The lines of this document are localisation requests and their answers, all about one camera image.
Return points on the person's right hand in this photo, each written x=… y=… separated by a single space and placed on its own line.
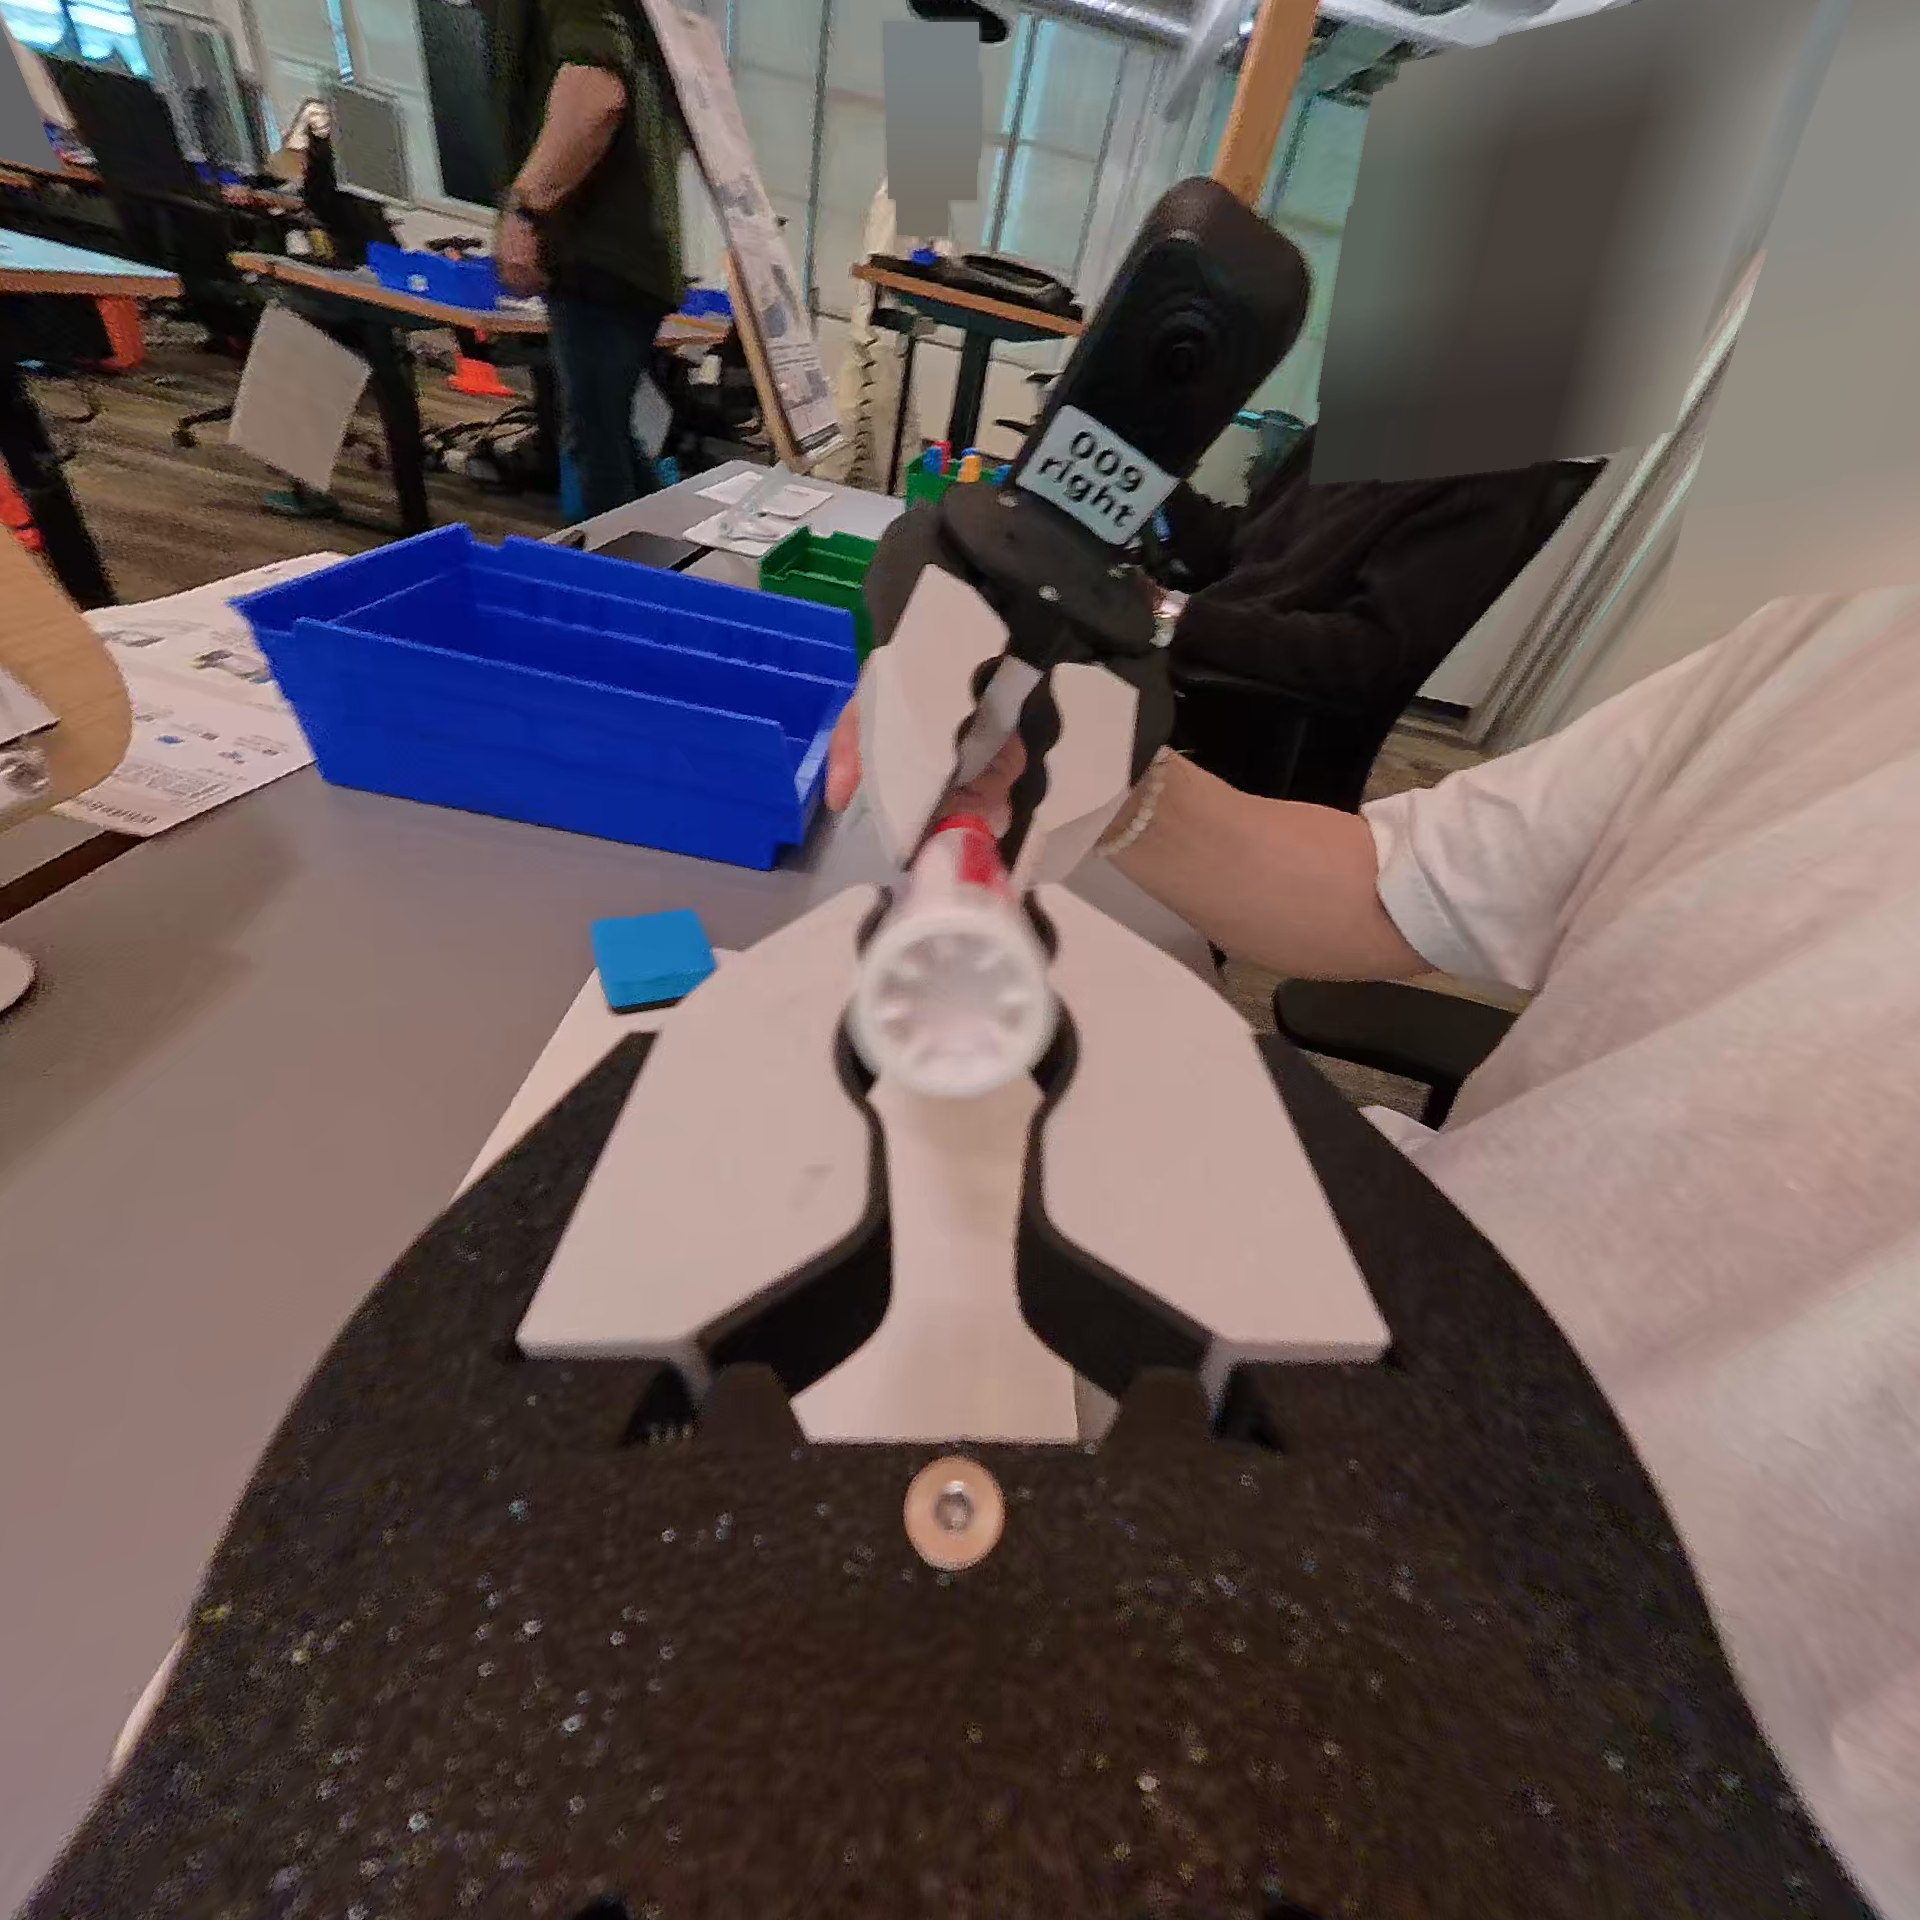
x=993 y=779

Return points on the black leg standing desk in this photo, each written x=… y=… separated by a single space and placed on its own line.
x=976 y=300

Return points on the long wooden desk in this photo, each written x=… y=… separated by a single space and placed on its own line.
x=332 y=278

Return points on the white whiteboard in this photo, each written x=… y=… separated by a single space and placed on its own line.
x=569 y=1080

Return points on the small green plastic bin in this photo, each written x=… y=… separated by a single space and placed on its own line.
x=940 y=482

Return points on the wooden sign stand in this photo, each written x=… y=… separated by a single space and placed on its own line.
x=60 y=691

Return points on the grey hanging sheet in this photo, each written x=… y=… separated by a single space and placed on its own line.
x=301 y=398

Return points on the small blue bin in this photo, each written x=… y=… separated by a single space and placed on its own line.
x=704 y=303
x=436 y=278

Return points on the blue foam eraser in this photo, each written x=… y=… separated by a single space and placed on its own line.
x=652 y=952

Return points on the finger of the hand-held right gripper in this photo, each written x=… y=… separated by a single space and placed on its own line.
x=1094 y=750
x=916 y=691

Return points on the printed banner stand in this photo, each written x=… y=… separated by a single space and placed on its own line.
x=750 y=224

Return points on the clear acrylic stand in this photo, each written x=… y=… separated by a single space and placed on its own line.
x=750 y=516

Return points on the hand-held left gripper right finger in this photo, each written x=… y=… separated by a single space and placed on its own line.
x=1216 y=1184

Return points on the blue plastic bin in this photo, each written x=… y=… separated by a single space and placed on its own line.
x=527 y=703

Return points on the metal frame rail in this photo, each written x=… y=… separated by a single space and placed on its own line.
x=1591 y=599

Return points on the wooden top desk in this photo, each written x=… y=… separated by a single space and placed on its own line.
x=75 y=270

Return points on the orange box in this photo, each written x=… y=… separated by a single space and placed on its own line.
x=120 y=330

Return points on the red dry-erase marker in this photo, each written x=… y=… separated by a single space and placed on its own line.
x=952 y=1012

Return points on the red marker cap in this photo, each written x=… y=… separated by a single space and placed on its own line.
x=964 y=825

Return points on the printed instruction sheet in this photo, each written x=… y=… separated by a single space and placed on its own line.
x=197 y=703

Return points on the wooden post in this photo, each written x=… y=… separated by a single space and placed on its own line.
x=1267 y=90

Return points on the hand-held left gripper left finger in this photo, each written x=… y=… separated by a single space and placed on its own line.
x=704 y=1184

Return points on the person's right forearm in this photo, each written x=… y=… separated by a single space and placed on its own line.
x=1276 y=884

